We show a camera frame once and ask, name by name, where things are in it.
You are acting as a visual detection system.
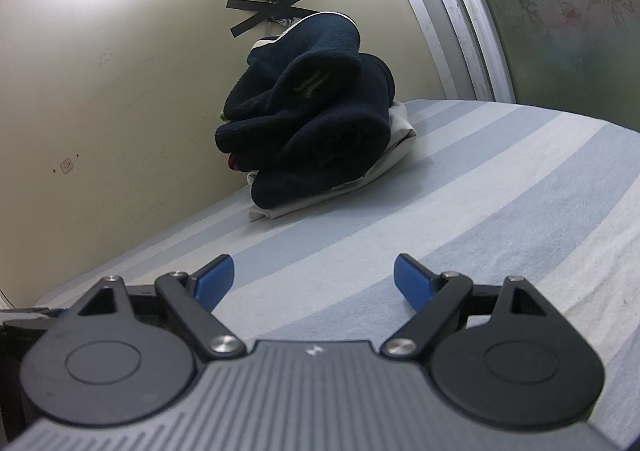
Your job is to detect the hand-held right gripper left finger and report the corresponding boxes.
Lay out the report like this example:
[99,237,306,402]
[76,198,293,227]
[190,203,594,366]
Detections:
[75,254,247,360]

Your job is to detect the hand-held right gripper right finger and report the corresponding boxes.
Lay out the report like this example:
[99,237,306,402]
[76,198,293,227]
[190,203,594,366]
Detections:
[393,253,552,361]

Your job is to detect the navy patterned sweater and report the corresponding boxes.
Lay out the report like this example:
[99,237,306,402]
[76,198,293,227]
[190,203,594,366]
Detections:
[215,13,397,210]

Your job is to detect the striped bed sheet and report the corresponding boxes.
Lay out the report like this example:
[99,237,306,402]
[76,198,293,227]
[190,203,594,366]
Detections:
[32,98,640,451]

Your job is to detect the white garment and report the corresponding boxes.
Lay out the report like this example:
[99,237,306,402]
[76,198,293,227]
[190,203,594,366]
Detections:
[245,100,418,222]

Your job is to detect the floral frosted window glass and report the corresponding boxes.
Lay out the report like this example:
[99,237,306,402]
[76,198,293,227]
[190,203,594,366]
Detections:
[459,0,640,132]

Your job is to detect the aluminium window frame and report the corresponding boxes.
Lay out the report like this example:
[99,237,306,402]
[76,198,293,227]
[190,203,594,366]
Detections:
[386,0,517,104]

